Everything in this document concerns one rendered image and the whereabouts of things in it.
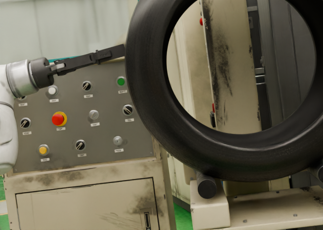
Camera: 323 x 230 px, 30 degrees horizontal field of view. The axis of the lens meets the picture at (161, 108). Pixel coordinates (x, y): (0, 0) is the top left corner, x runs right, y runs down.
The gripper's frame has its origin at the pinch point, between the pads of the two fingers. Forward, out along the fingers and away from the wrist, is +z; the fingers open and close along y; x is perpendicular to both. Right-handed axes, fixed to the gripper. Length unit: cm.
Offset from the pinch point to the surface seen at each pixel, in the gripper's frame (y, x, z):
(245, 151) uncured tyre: -12.9, 30.6, 25.1
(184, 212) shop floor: 357, 124, -17
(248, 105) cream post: 25.0, 23.6, 31.6
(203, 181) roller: -11.8, 35.1, 13.9
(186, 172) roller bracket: 22.5, 37.5, 9.0
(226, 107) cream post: 25.0, 22.4, 25.1
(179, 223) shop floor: 321, 123, -21
